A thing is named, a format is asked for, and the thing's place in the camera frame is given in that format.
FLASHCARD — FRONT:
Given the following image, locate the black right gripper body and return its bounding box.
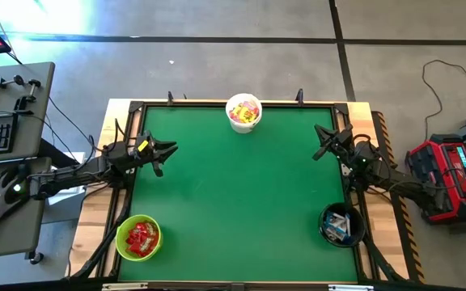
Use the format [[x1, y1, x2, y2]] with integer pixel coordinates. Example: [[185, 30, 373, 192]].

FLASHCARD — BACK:
[[328, 130, 358, 159]]

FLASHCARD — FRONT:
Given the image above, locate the black metal table frame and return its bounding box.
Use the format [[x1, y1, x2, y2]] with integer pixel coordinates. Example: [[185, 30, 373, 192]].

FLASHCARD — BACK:
[[69, 89, 410, 284]]

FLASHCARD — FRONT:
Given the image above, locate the black plastic bucket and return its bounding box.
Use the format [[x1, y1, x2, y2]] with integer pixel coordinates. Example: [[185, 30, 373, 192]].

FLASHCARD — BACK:
[[318, 201, 366, 248]]

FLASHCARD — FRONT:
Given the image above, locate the black floor cable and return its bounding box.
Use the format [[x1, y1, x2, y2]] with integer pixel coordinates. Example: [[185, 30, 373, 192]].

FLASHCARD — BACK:
[[422, 59, 466, 131]]

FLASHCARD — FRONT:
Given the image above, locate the wooden table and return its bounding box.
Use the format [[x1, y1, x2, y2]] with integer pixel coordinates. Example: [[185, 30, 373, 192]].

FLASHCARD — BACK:
[[66, 98, 410, 284]]

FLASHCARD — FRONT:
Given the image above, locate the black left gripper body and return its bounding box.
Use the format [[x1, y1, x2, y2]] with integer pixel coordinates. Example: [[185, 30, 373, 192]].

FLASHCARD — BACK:
[[126, 130, 158, 167]]

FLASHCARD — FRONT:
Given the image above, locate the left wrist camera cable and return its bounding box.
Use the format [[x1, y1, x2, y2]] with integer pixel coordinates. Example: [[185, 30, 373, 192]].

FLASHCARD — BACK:
[[88, 118, 137, 157]]

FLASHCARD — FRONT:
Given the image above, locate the silver metal bracket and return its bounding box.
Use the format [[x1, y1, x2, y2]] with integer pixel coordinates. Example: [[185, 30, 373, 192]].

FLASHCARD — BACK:
[[101, 282, 149, 291], [328, 284, 375, 291]]

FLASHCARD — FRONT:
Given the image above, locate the lime green plastic bucket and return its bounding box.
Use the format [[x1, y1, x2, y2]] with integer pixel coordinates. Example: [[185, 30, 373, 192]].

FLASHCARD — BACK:
[[115, 213, 163, 263]]

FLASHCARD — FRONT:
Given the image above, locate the red black power station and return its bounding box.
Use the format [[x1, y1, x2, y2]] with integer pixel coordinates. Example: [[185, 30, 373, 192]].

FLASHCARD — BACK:
[[404, 133, 466, 226]]

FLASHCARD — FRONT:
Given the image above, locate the black yellow hazard strip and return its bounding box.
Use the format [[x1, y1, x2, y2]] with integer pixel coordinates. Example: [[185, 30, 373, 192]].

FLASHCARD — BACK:
[[372, 111, 426, 284]]

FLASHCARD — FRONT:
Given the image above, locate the grey desk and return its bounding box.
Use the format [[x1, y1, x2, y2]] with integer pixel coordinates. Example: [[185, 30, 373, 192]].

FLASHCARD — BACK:
[[0, 61, 56, 260]]

